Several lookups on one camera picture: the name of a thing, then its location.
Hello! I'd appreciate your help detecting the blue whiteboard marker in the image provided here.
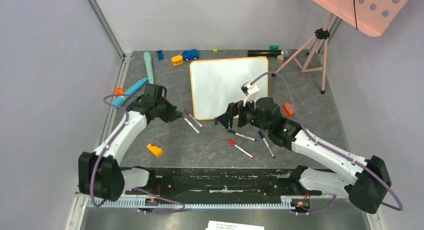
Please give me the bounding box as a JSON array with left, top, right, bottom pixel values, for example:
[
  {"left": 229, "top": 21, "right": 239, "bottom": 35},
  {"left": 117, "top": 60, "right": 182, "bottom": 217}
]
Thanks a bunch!
[{"left": 258, "top": 130, "right": 276, "bottom": 158}]

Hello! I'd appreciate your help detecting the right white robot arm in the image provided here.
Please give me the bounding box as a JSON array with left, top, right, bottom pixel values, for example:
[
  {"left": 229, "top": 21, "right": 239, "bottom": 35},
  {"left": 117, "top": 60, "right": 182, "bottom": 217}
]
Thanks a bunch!
[{"left": 214, "top": 97, "right": 392, "bottom": 214}]

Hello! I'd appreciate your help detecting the blue toy marker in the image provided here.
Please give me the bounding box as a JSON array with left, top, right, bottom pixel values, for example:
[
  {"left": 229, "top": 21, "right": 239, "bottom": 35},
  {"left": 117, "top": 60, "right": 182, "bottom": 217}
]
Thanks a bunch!
[{"left": 111, "top": 77, "right": 148, "bottom": 108}]

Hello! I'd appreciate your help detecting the black whiteboard marker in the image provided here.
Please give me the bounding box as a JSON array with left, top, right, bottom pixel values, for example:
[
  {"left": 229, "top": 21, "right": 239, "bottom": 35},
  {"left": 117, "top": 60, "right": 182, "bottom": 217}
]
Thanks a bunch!
[{"left": 227, "top": 129, "right": 256, "bottom": 142}]

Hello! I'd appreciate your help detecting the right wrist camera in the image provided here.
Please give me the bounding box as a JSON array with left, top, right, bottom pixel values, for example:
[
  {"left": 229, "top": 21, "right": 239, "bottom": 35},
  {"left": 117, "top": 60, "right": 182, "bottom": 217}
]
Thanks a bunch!
[{"left": 241, "top": 82, "right": 260, "bottom": 106}]

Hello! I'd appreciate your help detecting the grey slotted cable duct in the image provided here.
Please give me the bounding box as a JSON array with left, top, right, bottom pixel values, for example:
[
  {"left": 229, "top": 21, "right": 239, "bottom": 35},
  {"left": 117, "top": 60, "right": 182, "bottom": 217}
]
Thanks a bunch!
[{"left": 102, "top": 196, "right": 311, "bottom": 210}]

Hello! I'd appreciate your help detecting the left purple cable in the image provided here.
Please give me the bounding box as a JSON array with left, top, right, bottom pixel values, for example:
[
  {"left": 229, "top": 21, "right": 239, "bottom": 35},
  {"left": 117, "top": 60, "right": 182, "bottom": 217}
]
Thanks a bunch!
[{"left": 90, "top": 93, "right": 186, "bottom": 215}]

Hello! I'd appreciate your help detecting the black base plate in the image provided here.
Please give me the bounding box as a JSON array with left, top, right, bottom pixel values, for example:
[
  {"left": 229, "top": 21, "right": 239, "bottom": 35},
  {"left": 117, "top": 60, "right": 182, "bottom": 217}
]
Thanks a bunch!
[{"left": 143, "top": 168, "right": 321, "bottom": 204}]

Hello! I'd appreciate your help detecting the red whiteboard marker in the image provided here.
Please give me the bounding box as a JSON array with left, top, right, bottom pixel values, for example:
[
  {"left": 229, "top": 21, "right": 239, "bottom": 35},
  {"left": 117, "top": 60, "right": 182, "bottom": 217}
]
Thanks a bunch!
[{"left": 227, "top": 139, "right": 255, "bottom": 159}]

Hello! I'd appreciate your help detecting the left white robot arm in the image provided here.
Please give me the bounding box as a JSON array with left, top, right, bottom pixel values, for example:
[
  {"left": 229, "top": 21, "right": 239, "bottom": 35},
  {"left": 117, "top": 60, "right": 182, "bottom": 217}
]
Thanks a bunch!
[{"left": 78, "top": 84, "right": 182, "bottom": 207}]

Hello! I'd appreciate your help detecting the orange wedge block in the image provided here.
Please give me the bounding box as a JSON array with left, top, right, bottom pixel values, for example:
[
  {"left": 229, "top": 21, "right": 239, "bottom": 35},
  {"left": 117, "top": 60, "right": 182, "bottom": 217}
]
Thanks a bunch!
[{"left": 146, "top": 144, "right": 164, "bottom": 157}]

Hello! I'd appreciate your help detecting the purple cable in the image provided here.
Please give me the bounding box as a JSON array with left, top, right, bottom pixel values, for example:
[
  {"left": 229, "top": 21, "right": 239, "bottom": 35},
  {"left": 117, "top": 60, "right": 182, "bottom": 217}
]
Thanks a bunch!
[
  {"left": 90, "top": 93, "right": 186, "bottom": 215},
  {"left": 250, "top": 71, "right": 404, "bottom": 212}
]

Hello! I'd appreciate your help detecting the pink tripod stand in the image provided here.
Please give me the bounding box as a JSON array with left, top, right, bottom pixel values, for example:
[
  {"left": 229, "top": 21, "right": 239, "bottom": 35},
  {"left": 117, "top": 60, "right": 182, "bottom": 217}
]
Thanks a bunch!
[{"left": 276, "top": 13, "right": 335, "bottom": 95}]

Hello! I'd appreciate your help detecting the purple whiteboard marker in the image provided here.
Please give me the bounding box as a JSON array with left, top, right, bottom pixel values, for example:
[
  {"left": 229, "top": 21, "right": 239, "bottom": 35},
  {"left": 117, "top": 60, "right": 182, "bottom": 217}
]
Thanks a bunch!
[{"left": 184, "top": 109, "right": 204, "bottom": 129}]

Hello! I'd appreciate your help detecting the blue toy car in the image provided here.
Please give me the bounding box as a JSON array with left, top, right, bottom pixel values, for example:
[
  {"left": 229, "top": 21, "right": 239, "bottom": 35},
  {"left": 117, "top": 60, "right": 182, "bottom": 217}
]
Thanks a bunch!
[{"left": 182, "top": 49, "right": 200, "bottom": 61}]

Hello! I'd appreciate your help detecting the white paper sheet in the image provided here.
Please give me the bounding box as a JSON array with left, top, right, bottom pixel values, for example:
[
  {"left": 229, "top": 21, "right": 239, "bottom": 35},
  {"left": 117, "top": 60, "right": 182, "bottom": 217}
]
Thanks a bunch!
[{"left": 205, "top": 221, "right": 265, "bottom": 230}]

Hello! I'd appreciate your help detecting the small orange toy piece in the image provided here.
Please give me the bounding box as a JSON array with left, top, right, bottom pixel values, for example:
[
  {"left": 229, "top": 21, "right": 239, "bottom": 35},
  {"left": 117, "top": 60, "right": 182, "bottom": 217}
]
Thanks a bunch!
[{"left": 114, "top": 87, "right": 125, "bottom": 95}]

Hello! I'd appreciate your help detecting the mint green toy microphone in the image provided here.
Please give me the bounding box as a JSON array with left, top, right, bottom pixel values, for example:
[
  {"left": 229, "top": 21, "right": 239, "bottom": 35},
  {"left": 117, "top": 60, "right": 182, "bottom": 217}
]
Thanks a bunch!
[{"left": 143, "top": 51, "right": 155, "bottom": 84}]

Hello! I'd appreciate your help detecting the beige wooden cube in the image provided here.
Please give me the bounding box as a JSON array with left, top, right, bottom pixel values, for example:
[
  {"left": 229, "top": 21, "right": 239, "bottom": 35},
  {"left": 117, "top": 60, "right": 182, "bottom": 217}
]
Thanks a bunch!
[{"left": 276, "top": 55, "right": 285, "bottom": 63}]

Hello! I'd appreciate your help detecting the yellow oval toy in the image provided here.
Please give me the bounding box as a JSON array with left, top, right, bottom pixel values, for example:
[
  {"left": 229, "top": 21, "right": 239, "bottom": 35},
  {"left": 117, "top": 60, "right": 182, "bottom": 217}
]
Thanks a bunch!
[{"left": 171, "top": 55, "right": 184, "bottom": 66}]

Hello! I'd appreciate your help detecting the orange toy piece right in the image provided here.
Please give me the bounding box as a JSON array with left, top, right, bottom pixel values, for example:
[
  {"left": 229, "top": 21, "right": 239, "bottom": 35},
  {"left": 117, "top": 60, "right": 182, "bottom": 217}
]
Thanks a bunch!
[{"left": 282, "top": 102, "right": 295, "bottom": 117}]

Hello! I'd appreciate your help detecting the green whiteboard marker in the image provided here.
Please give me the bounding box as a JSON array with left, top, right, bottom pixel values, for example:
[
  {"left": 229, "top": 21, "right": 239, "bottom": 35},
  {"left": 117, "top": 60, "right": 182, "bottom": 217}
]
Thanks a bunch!
[{"left": 181, "top": 115, "right": 201, "bottom": 134}]

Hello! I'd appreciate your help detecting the orange framed whiteboard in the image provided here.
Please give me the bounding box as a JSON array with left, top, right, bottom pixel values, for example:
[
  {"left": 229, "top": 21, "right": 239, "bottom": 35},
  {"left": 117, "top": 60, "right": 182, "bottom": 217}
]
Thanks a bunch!
[{"left": 189, "top": 57, "right": 269, "bottom": 120}]

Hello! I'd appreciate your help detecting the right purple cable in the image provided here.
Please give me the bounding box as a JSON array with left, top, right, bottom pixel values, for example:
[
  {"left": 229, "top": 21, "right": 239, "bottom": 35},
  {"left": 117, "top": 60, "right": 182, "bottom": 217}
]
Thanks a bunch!
[{"left": 250, "top": 71, "right": 404, "bottom": 212}]

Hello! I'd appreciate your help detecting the dark blue block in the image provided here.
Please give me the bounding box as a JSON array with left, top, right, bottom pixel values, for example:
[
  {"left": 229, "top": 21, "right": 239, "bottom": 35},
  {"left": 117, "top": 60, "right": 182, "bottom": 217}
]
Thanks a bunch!
[{"left": 156, "top": 50, "right": 165, "bottom": 60}]

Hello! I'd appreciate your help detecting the pink perforated panel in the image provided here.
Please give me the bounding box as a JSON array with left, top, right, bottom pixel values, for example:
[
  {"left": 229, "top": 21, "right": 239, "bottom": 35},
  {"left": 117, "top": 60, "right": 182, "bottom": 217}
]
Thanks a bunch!
[{"left": 312, "top": 0, "right": 409, "bottom": 37}]

